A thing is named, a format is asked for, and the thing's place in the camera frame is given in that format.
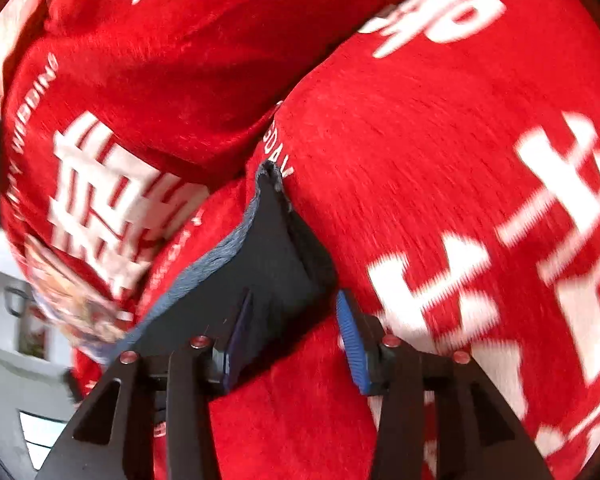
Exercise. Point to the red blanket with white print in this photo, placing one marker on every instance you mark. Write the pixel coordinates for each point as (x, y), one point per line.
(430, 185)

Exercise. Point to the red cushion with white character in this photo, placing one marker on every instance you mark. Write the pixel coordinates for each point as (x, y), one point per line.
(130, 85)

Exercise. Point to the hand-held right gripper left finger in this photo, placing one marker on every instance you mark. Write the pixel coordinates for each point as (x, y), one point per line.
(240, 332)

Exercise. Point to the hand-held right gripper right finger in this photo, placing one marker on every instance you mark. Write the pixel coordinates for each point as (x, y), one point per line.
(352, 340)

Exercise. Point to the cartoon printed pillow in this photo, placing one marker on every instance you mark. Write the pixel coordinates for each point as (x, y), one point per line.
(75, 300)

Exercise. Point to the white cabinet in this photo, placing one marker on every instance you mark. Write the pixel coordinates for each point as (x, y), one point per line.
(10, 385)

